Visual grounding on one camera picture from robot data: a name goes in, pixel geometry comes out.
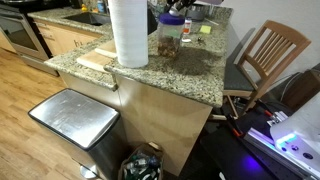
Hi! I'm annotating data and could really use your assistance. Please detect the wooden kitchen island cabinet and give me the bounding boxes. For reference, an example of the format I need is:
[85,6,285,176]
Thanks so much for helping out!
[61,73,212,176]

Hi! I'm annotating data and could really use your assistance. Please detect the white paper towel roll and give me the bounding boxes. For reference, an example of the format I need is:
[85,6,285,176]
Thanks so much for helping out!
[108,0,148,68]

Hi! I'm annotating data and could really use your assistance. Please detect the small orange pill bottle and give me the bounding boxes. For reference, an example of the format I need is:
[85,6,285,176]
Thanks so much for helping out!
[183,18,192,34]

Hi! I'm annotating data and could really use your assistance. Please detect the stainless steel oven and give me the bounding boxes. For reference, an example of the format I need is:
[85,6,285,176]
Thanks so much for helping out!
[0,5,58,76]

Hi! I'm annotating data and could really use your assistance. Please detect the dark pot on counter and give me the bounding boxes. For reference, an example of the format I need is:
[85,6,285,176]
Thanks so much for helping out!
[186,4,206,21]

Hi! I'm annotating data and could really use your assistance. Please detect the wooden chair with grey cushion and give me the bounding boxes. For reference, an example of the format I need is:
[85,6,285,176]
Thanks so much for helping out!
[221,20,311,118]

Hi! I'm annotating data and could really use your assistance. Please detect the clear jar with blue lid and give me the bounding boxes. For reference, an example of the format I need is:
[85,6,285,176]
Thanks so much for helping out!
[157,13,185,58]

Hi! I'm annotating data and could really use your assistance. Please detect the paper bag of recyclables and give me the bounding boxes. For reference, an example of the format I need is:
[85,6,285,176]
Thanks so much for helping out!
[118,142,163,180]

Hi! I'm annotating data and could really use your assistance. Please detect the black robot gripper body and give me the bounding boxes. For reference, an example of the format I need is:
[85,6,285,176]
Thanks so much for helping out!
[166,0,196,7]

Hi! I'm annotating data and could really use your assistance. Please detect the black kitchen sink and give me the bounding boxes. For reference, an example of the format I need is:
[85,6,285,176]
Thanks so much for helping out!
[66,12,111,26]

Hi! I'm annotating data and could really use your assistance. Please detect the white earbuds case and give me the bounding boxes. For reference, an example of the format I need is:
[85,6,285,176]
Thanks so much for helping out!
[169,8,179,16]

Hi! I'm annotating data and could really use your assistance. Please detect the stainless steel trash can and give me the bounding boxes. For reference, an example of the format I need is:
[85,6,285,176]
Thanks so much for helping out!
[28,89,127,180]

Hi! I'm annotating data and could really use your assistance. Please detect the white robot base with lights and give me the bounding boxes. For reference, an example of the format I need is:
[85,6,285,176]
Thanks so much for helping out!
[244,92,320,180]

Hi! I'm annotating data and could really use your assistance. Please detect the wooden cutting board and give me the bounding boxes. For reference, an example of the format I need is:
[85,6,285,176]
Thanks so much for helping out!
[76,40,117,72]

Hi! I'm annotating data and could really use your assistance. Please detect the yellow sticky note pad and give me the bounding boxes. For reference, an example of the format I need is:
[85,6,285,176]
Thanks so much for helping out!
[200,25,211,34]

